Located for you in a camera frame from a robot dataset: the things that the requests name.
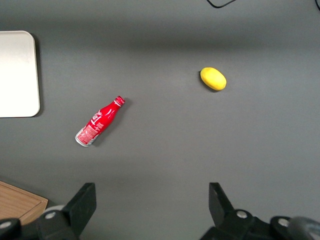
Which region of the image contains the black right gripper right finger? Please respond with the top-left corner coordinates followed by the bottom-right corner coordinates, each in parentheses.
top-left (199, 182), bottom-right (320, 240)

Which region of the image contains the wooden drawer cabinet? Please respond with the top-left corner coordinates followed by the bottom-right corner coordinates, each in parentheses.
top-left (0, 180), bottom-right (49, 226)

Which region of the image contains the yellow lemon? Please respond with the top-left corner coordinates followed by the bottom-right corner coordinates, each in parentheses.
top-left (199, 66), bottom-right (228, 92)

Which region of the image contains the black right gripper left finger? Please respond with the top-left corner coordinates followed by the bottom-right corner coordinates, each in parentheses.
top-left (0, 182), bottom-right (97, 240)

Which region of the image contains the black table cable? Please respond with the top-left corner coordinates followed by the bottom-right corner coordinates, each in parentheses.
top-left (206, 0), bottom-right (237, 9)

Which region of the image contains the cream rectangular tray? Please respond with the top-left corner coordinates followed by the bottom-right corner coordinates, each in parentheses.
top-left (0, 30), bottom-right (41, 118)

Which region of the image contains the red cola bottle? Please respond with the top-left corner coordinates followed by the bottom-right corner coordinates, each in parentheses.
top-left (74, 95), bottom-right (126, 148)

